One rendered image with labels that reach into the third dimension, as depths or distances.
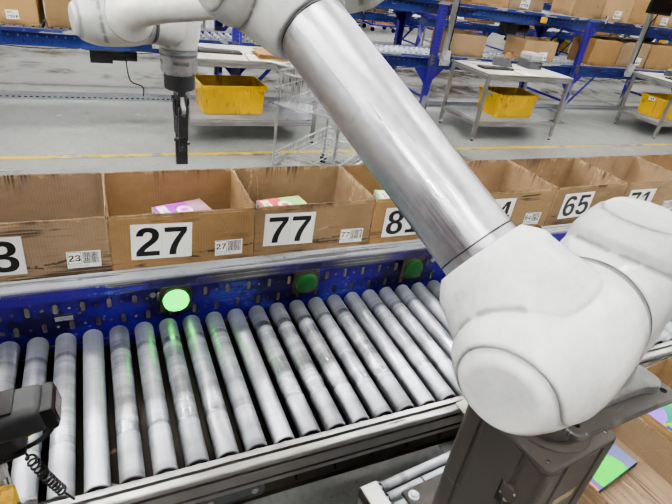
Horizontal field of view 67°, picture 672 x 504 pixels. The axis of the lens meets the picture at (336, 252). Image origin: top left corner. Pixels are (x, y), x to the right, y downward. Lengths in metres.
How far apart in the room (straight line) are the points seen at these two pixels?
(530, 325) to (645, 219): 0.25
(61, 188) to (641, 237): 1.48
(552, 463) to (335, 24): 0.71
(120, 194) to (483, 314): 1.34
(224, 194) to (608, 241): 1.30
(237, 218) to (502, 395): 1.06
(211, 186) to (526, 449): 1.24
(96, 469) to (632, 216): 1.05
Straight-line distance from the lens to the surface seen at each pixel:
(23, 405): 0.87
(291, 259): 1.53
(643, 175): 2.85
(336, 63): 0.66
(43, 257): 1.47
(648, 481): 1.46
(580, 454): 0.94
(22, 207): 1.73
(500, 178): 2.30
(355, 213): 1.60
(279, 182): 1.78
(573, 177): 2.57
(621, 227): 0.71
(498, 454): 0.94
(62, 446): 1.26
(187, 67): 1.34
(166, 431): 1.24
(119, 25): 1.21
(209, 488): 1.20
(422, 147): 0.61
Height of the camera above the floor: 1.70
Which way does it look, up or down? 30 degrees down
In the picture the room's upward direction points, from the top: 9 degrees clockwise
